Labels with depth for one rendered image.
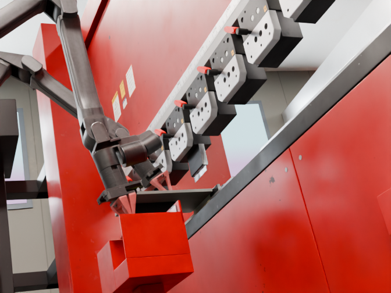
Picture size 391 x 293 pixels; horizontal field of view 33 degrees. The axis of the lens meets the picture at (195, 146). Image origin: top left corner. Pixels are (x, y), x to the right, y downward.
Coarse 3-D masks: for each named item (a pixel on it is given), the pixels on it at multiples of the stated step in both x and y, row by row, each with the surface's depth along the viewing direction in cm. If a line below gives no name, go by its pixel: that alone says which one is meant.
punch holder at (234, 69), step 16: (224, 48) 189; (240, 48) 184; (224, 64) 189; (240, 64) 181; (256, 64) 184; (224, 80) 189; (240, 80) 181; (256, 80) 182; (224, 96) 188; (240, 96) 189
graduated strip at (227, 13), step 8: (232, 0) 184; (240, 0) 180; (232, 8) 184; (224, 16) 189; (216, 24) 193; (216, 32) 193; (208, 40) 198; (200, 48) 204; (200, 56) 204; (192, 64) 209; (184, 72) 215; (184, 80) 215; (176, 88) 221; (168, 104) 228; (160, 112) 235; (152, 120) 242; (152, 128) 242
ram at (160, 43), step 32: (128, 0) 266; (160, 0) 234; (192, 0) 209; (224, 0) 189; (96, 32) 308; (128, 32) 266; (160, 32) 234; (192, 32) 209; (224, 32) 189; (96, 64) 308; (128, 64) 266; (160, 64) 234; (128, 96) 267; (160, 96) 235; (128, 128) 267
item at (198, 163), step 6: (198, 144) 213; (198, 150) 213; (204, 150) 213; (192, 156) 217; (198, 156) 213; (204, 156) 212; (192, 162) 217; (198, 162) 213; (204, 162) 211; (192, 168) 217; (198, 168) 213; (204, 168) 211; (192, 174) 217; (198, 174) 215
